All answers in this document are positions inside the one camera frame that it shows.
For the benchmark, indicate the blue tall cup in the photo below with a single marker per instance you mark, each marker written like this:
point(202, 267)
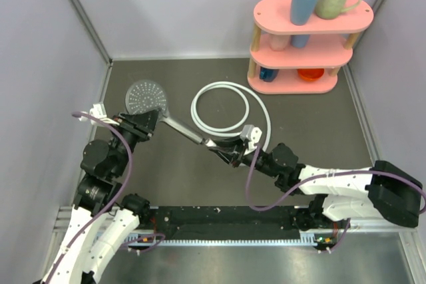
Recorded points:
point(301, 11)

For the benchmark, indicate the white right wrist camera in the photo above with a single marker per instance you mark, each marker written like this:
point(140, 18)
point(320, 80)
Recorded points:
point(251, 134)

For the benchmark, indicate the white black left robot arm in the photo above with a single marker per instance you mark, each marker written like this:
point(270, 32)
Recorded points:
point(84, 254)

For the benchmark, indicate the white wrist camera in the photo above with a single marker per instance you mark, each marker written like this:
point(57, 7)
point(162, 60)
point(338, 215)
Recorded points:
point(251, 134)
point(98, 111)

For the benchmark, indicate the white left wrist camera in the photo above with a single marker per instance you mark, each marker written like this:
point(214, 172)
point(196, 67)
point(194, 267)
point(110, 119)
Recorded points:
point(98, 111)

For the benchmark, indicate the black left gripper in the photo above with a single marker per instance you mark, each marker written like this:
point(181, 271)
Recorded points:
point(140, 124)

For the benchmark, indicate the blue cup on middle shelf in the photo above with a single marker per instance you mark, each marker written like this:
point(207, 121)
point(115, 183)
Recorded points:
point(299, 41)

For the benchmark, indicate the pink three-tier shelf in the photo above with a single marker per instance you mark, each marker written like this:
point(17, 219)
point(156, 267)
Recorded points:
point(330, 47)

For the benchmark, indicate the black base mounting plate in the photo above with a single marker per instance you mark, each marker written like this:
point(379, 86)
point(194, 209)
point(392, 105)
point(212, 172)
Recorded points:
point(228, 222)

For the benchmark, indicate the orange bowl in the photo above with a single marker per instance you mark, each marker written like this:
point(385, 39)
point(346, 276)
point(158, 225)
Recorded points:
point(310, 75)

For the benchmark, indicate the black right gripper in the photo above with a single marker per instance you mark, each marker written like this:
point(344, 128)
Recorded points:
point(229, 152)

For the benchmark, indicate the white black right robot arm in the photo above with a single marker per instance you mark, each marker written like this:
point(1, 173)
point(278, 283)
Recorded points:
point(382, 191)

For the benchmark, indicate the dark blue mug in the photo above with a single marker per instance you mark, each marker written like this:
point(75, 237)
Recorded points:
point(268, 75)

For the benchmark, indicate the pink cup on shelf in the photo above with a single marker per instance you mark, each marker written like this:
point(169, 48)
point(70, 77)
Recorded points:
point(278, 42)

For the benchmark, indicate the grey shower head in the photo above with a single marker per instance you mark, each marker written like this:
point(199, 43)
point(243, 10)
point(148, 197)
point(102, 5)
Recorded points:
point(146, 95)

